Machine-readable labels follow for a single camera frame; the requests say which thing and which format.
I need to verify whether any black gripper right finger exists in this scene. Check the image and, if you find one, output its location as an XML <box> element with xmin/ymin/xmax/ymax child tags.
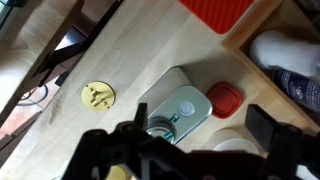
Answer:
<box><xmin>244</xmin><ymin>104</ymin><xmax>280</xmax><ymax>153</ymax></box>

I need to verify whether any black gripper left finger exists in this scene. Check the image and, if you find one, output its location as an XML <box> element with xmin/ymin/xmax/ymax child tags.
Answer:
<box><xmin>134</xmin><ymin>102</ymin><xmax>148</xmax><ymax>132</ymax></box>

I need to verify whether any rectangular silver metal tin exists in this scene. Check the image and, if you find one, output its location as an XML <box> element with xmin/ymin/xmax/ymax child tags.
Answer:
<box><xmin>137</xmin><ymin>66</ymin><xmax>214</xmax><ymax>146</ymax></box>

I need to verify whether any white round container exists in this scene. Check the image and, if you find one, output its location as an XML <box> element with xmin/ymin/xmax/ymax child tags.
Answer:
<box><xmin>210</xmin><ymin>128</ymin><xmax>260</xmax><ymax>156</ymax></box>

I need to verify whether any small red square lid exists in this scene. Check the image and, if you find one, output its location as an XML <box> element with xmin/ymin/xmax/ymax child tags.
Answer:
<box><xmin>205</xmin><ymin>81</ymin><xmax>244</xmax><ymax>120</ymax></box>

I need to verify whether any gold round stopper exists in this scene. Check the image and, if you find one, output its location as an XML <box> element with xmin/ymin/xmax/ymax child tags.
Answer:
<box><xmin>81</xmin><ymin>80</ymin><xmax>117</xmax><ymax>112</ymax></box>

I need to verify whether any jar with blue label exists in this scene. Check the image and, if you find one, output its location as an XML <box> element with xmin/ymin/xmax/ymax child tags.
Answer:
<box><xmin>270</xmin><ymin>68</ymin><xmax>320</xmax><ymax>114</ymax></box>

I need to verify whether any wooden spice box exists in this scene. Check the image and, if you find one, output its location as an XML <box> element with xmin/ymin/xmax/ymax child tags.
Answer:
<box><xmin>221</xmin><ymin>0</ymin><xmax>320</xmax><ymax>135</ymax></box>

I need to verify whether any red ribbed silicone mat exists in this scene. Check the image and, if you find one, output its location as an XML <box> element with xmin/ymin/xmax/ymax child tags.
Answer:
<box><xmin>178</xmin><ymin>0</ymin><xmax>256</xmax><ymax>35</ymax></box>

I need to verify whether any wooden bench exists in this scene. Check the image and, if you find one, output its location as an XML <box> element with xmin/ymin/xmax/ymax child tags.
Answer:
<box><xmin>0</xmin><ymin>0</ymin><xmax>85</xmax><ymax>125</ymax></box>

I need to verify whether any dark floor cable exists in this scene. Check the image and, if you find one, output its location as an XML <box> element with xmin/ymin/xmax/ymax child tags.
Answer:
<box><xmin>15</xmin><ymin>84</ymin><xmax>50</xmax><ymax>108</ymax></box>

